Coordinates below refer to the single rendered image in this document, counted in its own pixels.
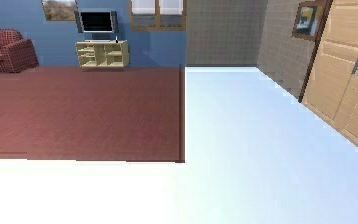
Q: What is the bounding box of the cream television shelf unit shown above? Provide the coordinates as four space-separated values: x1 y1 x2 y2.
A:
75 39 130 70

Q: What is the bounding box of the wooden framed window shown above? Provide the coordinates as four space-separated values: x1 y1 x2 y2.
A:
129 0 188 32

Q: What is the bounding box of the black television set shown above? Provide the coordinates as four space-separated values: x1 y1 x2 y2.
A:
74 10 119 41

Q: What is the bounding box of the brown framed picture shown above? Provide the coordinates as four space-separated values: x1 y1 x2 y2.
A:
291 0 326 42

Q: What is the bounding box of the framed landscape picture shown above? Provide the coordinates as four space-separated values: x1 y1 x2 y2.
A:
41 0 78 22

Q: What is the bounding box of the light wooden door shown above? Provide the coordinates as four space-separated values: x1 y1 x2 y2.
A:
298 0 358 157

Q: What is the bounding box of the red checked armchair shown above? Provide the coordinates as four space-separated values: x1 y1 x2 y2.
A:
0 28 40 74

